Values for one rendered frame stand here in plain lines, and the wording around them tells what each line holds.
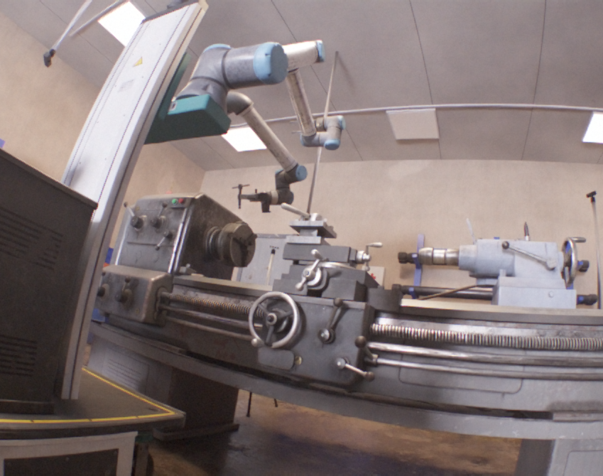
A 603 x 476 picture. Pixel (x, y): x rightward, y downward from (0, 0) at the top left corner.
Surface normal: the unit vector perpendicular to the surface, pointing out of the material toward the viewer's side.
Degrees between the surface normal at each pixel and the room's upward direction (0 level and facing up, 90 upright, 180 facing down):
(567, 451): 90
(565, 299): 90
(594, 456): 90
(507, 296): 90
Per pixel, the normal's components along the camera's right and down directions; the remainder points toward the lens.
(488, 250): -0.39, -0.40
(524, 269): -0.31, -0.65
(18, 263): 0.93, 0.06
